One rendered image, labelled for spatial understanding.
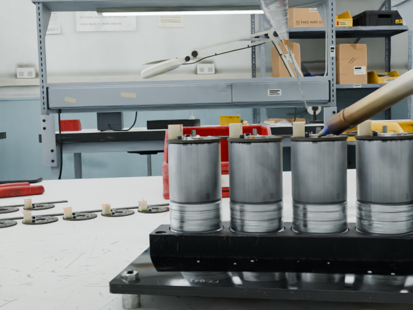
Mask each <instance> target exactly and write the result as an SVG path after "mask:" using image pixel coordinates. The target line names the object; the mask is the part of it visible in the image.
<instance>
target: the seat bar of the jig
mask: <svg viewBox="0 0 413 310"><path fill-rule="evenodd" d="M347 229H348V232H345V233H343V234H336V235H326V236H319V235H308V234H301V233H297V232H294V231H292V222H284V230H283V231H281V232H276V233H272V234H240V233H236V232H232V231H230V222H229V221H223V229H221V230H219V231H215V232H208V233H200V234H186V233H178V232H173V231H171V230H170V225H163V224H161V225H160V226H158V227H157V228H156V229H155V230H153V232H151V233H150V234H149V253H150V256H175V257H205V258H265V259H295V260H355V261H413V234H410V235H406V236H375V235H370V234H364V233H361V232H358V231H356V223H355V222H348V228H347Z"/></svg>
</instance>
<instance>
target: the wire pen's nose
mask: <svg viewBox="0 0 413 310"><path fill-rule="evenodd" d="M262 11H263V13H264V14H265V16H266V17H267V19H268V20H269V22H270V23H271V25H272V26H273V28H274V29H275V31H276V32H277V34H278V35H279V37H280V38H281V40H282V41H285V40H287V39H289V23H288V0H283V1H280V2H277V3H275V4H272V5H270V6H267V7H264V8H262Z"/></svg>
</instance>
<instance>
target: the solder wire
mask: <svg viewBox="0 0 413 310"><path fill-rule="evenodd" d="M286 46H287V48H288V52H289V56H290V58H291V61H292V64H293V68H294V71H295V74H296V77H297V81H298V83H299V87H300V89H301V93H302V96H303V99H304V102H305V106H306V108H307V109H308V105H307V102H306V99H305V96H304V92H303V90H302V86H301V83H300V80H299V76H298V74H297V71H296V67H295V64H294V61H293V58H292V55H291V51H290V49H289V45H286Z"/></svg>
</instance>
